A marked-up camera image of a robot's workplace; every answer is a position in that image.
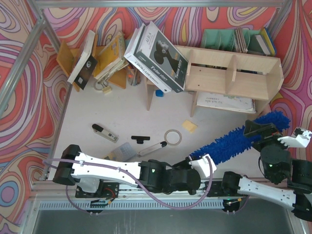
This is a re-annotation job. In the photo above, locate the blue microfiber duster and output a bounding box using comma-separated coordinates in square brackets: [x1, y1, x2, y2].
[190, 111, 290, 165]

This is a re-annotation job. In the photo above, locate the masking tape roll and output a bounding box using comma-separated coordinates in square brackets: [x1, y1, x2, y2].
[164, 129, 182, 146]

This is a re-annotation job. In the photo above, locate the black T-shaped plastic part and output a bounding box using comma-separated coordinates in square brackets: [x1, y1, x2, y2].
[131, 136, 150, 144]

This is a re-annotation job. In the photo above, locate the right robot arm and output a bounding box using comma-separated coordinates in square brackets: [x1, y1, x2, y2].
[221, 120, 312, 222]

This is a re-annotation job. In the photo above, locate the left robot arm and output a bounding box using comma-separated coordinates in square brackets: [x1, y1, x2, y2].
[53, 144, 217, 195]

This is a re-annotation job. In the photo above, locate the light wooden bookshelf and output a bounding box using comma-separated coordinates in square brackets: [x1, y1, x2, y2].
[145, 45, 284, 126]

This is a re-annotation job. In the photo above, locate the spiral bound drawing notebook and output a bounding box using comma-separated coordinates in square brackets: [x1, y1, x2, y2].
[196, 92, 256, 114]

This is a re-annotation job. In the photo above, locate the yellow sticky note pad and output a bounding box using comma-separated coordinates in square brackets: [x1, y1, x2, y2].
[182, 120, 198, 133]

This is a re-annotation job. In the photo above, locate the white black marker pen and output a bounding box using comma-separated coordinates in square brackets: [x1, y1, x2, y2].
[137, 141, 167, 157]

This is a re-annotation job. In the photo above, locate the yellow grey calculator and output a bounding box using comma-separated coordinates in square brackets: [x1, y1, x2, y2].
[104, 142, 137, 162]

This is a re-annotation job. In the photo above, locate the blue pencil sharpener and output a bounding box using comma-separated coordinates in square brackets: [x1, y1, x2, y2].
[155, 90, 164, 97]

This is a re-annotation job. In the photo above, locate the green desk organizer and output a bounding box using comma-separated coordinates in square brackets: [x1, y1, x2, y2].
[200, 28, 272, 57]

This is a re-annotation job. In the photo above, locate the blue yellow book in organizer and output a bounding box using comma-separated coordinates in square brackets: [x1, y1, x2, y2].
[258, 27, 277, 57]

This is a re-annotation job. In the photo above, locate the pen cup with pencils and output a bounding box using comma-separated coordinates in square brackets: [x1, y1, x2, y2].
[126, 65, 141, 86]

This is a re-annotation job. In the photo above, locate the yellow books stack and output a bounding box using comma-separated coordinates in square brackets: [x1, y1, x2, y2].
[94, 31, 128, 81]

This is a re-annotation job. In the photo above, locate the white black leaning book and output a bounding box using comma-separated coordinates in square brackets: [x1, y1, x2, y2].
[67, 30, 98, 90]

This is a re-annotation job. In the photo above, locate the orange wooden book stand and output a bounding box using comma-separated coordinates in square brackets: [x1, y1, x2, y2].
[57, 34, 126, 91]

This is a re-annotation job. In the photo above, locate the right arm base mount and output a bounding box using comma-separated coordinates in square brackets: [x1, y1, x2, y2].
[207, 181, 246, 197]

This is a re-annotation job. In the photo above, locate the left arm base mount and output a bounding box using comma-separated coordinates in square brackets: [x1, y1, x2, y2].
[75, 180, 120, 198]

